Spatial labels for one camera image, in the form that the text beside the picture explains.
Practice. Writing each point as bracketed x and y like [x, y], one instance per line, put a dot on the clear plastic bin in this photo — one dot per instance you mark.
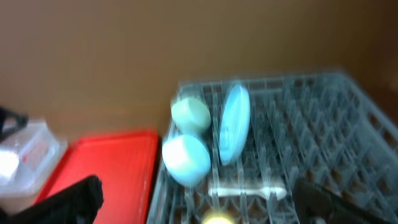
[28, 158]

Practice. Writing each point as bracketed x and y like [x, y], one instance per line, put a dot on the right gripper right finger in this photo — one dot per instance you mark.
[315, 204]

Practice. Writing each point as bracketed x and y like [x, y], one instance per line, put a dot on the mint green bowl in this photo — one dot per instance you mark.
[191, 115]

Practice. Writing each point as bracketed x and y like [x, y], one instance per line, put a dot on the yellow plastic cup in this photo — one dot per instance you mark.
[217, 218]

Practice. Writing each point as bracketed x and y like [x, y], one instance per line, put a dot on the light blue plate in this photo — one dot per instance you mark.
[234, 125]

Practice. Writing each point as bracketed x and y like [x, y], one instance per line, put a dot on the light blue bowl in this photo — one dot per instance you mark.
[187, 159]

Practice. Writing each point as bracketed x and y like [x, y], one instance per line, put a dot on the white plastic spoon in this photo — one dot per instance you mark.
[264, 192]

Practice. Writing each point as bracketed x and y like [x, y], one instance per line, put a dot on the red serving tray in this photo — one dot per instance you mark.
[123, 162]

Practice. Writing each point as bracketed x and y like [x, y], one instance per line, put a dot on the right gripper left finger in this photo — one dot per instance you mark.
[78, 203]

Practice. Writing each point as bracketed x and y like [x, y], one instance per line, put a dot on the grey dishwasher rack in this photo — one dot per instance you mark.
[320, 127]

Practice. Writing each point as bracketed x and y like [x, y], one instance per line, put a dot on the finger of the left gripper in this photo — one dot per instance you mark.
[12, 122]

